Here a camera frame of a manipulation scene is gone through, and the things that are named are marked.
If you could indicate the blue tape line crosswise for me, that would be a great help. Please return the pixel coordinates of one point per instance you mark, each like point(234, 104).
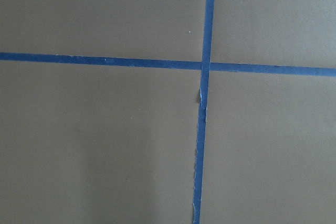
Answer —
point(169, 64)

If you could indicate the blue tape line lengthwise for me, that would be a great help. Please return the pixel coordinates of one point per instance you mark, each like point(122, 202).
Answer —
point(202, 111)

